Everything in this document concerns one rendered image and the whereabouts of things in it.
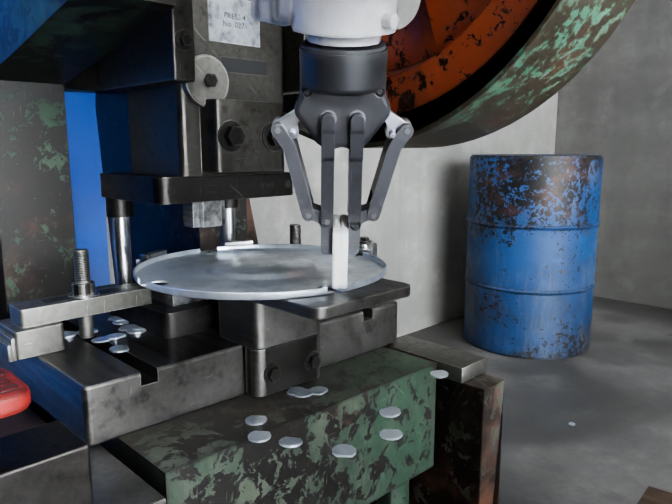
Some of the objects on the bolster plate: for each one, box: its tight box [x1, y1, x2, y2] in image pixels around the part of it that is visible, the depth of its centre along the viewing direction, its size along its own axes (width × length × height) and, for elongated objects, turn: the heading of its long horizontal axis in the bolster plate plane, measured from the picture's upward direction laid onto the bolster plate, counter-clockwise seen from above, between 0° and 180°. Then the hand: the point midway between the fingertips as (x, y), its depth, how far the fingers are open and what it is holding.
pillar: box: [112, 217, 133, 286], centre depth 79 cm, size 2×2×14 cm
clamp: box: [0, 249, 152, 362], centre depth 70 cm, size 6×17×10 cm
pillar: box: [220, 208, 236, 246], centre depth 91 cm, size 2×2×14 cm
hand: (339, 251), depth 61 cm, fingers closed
